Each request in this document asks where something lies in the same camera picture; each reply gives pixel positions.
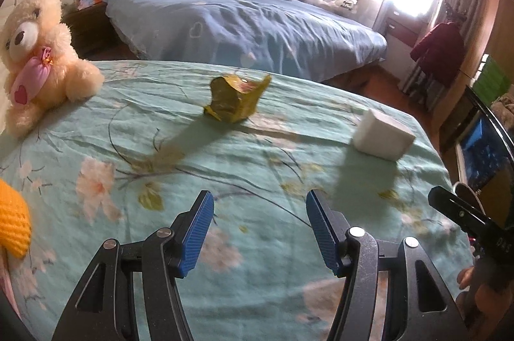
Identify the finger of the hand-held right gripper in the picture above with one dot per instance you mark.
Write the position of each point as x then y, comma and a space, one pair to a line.
453, 206

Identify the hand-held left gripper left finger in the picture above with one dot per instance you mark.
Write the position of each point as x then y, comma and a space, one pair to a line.
196, 232

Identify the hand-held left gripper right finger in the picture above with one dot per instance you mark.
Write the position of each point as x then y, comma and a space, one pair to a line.
321, 228

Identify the white bin with black bag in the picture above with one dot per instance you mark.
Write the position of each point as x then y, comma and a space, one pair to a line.
468, 193

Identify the plain white box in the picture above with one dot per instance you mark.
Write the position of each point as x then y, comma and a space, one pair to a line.
381, 136

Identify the yellow wrapper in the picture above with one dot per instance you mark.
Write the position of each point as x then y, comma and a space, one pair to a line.
233, 100

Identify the person's right hand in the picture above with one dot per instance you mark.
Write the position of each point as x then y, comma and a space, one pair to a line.
494, 309

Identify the black glass cabinet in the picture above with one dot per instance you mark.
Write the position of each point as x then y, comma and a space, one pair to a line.
482, 148

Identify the green floral bedspread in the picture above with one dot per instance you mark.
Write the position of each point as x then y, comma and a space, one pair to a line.
261, 164

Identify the brown fluffy cloth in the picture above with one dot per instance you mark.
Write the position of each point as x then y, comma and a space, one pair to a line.
504, 110

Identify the coat rack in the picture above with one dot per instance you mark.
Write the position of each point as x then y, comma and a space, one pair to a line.
423, 96

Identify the stack of green boxes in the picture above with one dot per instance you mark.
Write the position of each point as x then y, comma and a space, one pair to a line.
492, 78

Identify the dark red coat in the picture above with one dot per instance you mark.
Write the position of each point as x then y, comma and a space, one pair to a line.
437, 51

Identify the orange foam fruit net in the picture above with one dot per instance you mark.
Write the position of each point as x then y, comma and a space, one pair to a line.
14, 220

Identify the bed with blue sheet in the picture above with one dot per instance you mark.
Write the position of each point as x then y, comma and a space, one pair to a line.
241, 27

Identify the white and black plush toy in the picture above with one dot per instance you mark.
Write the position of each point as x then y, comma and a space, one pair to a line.
344, 2

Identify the dark wooden nightstand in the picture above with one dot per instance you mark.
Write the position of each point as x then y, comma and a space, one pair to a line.
84, 31

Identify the cream teddy bear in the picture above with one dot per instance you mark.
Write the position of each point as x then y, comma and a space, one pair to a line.
40, 43

